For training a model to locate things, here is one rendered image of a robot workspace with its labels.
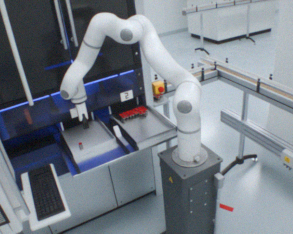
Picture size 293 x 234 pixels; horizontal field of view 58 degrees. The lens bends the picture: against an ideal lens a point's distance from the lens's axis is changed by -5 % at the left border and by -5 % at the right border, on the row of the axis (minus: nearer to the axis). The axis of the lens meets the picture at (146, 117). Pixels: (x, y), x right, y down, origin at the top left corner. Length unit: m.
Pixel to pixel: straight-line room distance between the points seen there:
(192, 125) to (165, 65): 0.31
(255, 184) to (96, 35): 1.93
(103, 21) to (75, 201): 1.36
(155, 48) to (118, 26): 0.19
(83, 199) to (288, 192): 1.70
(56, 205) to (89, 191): 0.71
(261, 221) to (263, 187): 0.39
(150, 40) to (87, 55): 0.31
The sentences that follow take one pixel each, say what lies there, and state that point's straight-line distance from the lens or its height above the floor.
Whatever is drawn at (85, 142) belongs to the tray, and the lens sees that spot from 1.71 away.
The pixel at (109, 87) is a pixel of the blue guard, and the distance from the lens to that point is 1.78.
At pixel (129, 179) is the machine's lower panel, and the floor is 0.32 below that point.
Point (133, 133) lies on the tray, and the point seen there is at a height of 0.88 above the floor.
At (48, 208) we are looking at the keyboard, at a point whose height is 0.83.
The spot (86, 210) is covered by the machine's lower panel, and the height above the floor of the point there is 0.20.
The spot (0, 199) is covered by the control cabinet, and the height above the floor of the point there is 1.03.
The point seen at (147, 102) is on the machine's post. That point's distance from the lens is 1.95.
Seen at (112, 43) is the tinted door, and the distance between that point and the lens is 1.72.
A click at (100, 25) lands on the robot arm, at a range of 1.27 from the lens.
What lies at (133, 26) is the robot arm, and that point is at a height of 1.57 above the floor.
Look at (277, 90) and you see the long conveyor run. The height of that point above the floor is 0.93.
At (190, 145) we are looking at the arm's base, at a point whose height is 0.98.
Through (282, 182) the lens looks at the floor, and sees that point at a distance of 2.72.
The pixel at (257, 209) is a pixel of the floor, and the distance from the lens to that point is 2.45.
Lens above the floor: 1.81
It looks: 30 degrees down
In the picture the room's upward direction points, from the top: 7 degrees counter-clockwise
